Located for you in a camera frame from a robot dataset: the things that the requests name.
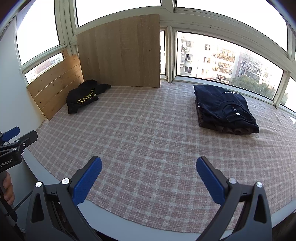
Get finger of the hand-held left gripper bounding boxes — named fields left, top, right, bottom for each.
left=0, top=130, right=38, bottom=163
left=0, top=126, right=20, bottom=143

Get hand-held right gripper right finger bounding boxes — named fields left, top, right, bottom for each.
left=196, top=156, right=273, bottom=241

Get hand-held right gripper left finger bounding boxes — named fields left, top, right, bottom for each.
left=25, top=156, right=102, bottom=241

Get black sweatshirt with yellow print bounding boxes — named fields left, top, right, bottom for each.
left=66, top=79, right=112, bottom=114

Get slatted pine board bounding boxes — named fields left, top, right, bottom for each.
left=26, top=49, right=84, bottom=121

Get pink plaid blanket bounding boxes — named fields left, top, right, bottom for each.
left=27, top=82, right=296, bottom=234

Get stack of folded dark shirts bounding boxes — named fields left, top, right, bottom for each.
left=193, top=84, right=260, bottom=134

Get apartment buildings outside window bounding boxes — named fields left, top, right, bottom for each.
left=178, top=32, right=284, bottom=99

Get light plywood board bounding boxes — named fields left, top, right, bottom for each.
left=76, top=14, right=161, bottom=89

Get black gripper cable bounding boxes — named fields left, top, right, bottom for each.
left=13, top=192, right=35, bottom=210

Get white window frame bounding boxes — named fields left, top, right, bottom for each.
left=0, top=0, right=296, bottom=114

